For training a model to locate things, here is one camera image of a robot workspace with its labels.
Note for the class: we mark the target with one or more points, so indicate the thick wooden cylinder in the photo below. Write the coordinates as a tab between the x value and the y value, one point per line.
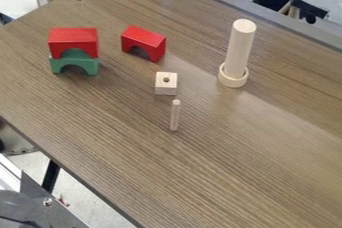
239	48

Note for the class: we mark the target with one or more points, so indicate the red arch block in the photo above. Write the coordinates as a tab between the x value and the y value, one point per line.
74	41
144	41

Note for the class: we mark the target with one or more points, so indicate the green arch block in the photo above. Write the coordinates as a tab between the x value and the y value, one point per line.
87	64

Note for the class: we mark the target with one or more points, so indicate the wooden cube with hole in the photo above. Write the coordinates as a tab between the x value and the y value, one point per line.
166	83

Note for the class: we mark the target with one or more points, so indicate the thin wooden dowel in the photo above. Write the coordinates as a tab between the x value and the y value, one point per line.
175	114

